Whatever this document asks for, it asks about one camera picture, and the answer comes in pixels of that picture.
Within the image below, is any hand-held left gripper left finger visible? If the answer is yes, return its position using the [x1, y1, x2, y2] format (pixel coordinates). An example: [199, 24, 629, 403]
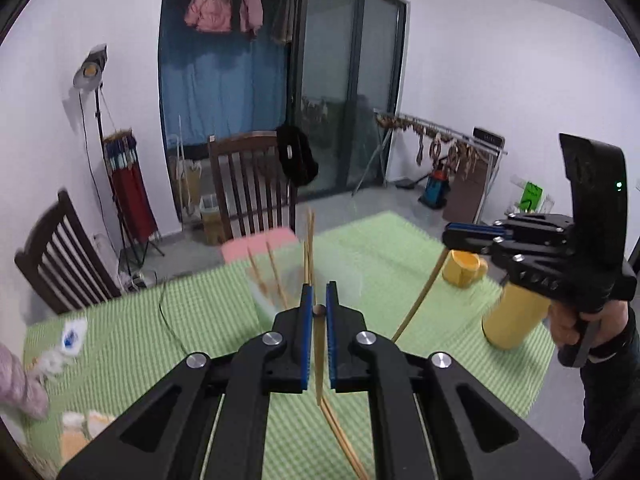
[57, 282, 315, 480]

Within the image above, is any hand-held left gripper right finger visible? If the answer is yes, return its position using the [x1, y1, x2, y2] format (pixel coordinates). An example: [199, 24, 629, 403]
[325, 281, 583, 480]

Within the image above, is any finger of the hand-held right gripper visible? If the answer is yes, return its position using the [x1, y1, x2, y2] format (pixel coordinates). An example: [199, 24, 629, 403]
[446, 236, 501, 257]
[442, 221, 511, 242]

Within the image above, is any translucent plastic container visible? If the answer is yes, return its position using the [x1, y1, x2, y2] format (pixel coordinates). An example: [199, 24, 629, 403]
[247, 239, 364, 327]

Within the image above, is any pile of wooden chopsticks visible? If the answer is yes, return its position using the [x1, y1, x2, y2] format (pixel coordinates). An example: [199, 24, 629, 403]
[320, 399, 372, 480]

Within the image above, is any person's right forearm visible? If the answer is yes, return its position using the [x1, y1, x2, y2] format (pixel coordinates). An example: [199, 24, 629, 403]
[582, 340, 640, 476]

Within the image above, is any person's right hand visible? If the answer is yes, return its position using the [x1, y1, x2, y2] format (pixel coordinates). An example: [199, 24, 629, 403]
[547, 301, 639, 357]

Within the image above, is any yellow cup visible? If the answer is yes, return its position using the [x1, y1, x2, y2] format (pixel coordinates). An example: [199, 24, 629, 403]
[441, 249, 488, 289]

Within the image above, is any brown board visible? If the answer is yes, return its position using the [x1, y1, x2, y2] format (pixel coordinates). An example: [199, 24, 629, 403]
[442, 160, 493, 223]

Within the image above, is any blue and orange appliance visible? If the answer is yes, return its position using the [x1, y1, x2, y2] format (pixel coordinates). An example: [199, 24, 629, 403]
[419, 167, 451, 209]

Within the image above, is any green and white bag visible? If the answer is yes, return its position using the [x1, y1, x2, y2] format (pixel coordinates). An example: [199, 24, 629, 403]
[510, 175, 556, 216]

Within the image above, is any yellow cylindrical bottle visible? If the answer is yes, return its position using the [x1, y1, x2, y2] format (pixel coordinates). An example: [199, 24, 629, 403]
[481, 280, 551, 351]

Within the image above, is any row of hanging dried meat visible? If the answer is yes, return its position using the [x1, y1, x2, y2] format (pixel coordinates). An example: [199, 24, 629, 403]
[375, 112, 481, 181]

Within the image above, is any metal drying rack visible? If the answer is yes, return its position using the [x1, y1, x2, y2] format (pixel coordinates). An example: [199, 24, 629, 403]
[352, 110, 508, 226]

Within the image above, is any green checkered tablecloth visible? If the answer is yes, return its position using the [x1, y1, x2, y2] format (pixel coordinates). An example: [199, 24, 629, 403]
[22, 211, 556, 480]

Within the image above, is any pink seat cushion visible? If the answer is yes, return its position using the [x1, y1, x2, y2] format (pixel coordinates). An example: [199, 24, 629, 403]
[220, 226, 301, 264]

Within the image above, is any yellow storage box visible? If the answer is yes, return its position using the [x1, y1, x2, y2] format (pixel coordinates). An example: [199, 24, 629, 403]
[200, 195, 226, 246]

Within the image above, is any dark wooden chair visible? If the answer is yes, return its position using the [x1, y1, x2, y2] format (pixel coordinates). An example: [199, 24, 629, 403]
[207, 131, 298, 243]
[14, 188, 123, 316]

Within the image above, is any black bag on chair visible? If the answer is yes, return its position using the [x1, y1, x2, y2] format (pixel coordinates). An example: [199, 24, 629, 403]
[276, 124, 320, 186]

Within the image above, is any sliding glass door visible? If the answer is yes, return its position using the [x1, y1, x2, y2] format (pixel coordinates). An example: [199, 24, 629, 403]
[292, 0, 408, 198]

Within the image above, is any red fabric rack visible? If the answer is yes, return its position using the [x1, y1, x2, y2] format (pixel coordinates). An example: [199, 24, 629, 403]
[102, 129, 158, 243]

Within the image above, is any blue curtain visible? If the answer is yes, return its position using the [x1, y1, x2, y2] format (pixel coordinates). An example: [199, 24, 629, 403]
[160, 30, 291, 143]

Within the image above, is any brown hanging garment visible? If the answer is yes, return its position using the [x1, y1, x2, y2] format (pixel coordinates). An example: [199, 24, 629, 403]
[272, 0, 296, 45]

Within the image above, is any small pink jacket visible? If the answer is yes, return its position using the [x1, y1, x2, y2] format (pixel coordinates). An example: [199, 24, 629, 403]
[239, 0, 264, 36]

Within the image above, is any studio light on stand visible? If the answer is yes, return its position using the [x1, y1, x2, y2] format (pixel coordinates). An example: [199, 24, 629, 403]
[72, 44, 166, 273]

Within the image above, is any large pink jacket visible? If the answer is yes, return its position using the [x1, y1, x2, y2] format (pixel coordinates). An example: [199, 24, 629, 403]
[184, 0, 233, 33]

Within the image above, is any black cable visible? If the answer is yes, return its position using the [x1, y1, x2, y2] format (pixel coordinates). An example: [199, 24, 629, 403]
[159, 280, 188, 356]

